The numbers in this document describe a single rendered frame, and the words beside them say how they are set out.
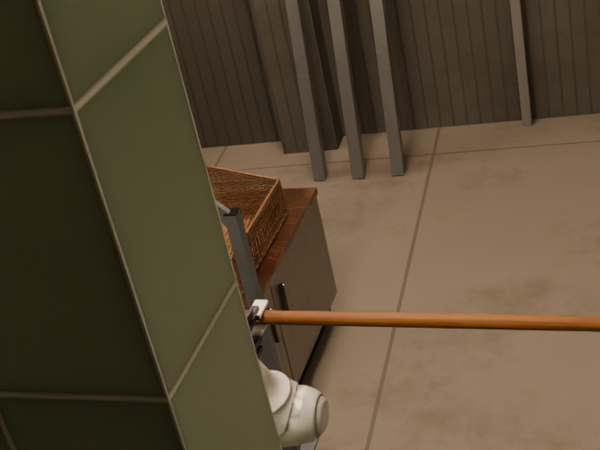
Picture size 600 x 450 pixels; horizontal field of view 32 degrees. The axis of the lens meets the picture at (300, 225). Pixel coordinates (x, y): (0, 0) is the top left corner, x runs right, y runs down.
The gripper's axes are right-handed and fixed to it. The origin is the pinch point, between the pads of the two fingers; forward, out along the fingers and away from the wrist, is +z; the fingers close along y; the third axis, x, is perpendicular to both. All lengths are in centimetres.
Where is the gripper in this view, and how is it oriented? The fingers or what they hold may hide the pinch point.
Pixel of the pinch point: (259, 317)
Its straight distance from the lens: 223.4
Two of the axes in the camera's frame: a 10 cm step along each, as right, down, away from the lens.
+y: 1.9, 8.6, 4.8
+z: 2.8, -5.2, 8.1
